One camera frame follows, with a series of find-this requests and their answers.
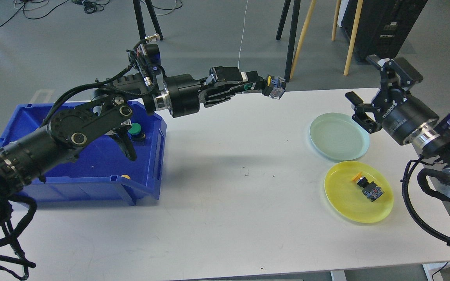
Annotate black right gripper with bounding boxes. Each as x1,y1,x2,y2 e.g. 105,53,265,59
345,55,439,146

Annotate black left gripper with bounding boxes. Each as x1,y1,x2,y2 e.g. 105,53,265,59
164,66,268,118

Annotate green push button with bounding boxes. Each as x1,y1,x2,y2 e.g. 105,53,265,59
261,75,286,100
127,123,146,143

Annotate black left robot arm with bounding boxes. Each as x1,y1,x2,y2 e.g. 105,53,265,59
0,34,286,281

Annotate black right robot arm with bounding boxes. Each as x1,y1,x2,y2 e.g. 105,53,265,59
345,55,450,246

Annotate light green plate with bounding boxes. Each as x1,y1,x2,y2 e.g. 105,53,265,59
308,112,370,162

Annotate yellow plate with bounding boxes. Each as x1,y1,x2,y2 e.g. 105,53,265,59
324,161,395,224

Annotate black cabinet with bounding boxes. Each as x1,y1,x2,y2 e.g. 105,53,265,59
352,0,427,62

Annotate wooden leg right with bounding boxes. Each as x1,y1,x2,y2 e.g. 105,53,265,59
331,0,364,76

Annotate wooden leg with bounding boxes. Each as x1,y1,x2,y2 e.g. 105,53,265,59
289,0,317,79
331,0,364,76

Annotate black stand legs right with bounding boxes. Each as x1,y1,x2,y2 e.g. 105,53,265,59
276,0,301,82

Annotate black stand legs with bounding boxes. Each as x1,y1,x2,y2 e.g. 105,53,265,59
276,0,301,82
132,0,164,41

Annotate black stand legs left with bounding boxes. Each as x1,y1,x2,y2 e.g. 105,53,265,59
132,0,164,41

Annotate wooden leg left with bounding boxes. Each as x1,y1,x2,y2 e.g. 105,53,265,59
289,0,317,79

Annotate white hanging cable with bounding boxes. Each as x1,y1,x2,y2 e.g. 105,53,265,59
237,0,249,70

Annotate black floor cables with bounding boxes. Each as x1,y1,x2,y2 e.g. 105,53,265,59
0,0,184,47

